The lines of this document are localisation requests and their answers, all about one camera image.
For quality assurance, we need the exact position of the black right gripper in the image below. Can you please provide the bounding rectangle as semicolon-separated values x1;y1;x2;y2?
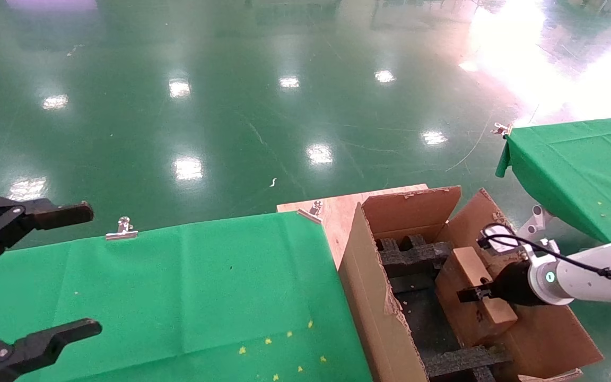
457;260;537;307

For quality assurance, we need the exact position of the large green tablecloth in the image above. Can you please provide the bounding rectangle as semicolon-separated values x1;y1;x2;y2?
0;211;375;382

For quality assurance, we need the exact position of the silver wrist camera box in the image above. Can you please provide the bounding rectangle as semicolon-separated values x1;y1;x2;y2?
478;224;522;254

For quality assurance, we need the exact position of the grey table leg bracket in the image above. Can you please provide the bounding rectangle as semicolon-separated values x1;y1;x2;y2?
515;204;553;242

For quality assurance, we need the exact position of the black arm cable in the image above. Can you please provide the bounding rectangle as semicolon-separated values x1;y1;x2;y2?
478;223;611;283

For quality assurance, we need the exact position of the black foam insert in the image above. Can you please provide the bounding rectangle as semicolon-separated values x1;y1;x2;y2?
374;233;513;382

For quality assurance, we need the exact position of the small brown cardboard box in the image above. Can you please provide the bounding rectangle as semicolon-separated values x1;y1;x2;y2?
435;247;518;348

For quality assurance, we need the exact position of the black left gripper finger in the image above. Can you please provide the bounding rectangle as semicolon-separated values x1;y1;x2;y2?
0;319;103;382
0;197;95;271

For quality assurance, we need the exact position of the large open cardboard carton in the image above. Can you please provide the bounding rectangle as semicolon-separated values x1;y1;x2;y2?
337;186;603;382

